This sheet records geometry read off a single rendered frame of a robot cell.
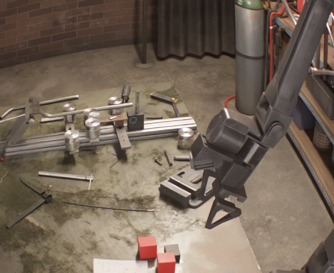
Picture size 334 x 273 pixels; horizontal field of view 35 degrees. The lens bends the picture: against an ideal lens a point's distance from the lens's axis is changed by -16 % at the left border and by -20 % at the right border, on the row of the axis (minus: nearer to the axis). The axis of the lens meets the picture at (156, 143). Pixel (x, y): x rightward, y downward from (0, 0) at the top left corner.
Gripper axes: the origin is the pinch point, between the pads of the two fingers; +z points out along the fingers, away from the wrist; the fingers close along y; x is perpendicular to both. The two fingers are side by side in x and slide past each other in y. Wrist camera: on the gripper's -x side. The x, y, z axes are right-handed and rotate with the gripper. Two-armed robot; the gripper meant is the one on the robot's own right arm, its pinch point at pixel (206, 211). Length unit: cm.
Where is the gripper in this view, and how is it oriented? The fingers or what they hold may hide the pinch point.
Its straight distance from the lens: 126.2
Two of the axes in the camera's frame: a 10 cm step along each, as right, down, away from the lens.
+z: -5.0, 7.5, 4.3
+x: 8.6, 3.7, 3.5
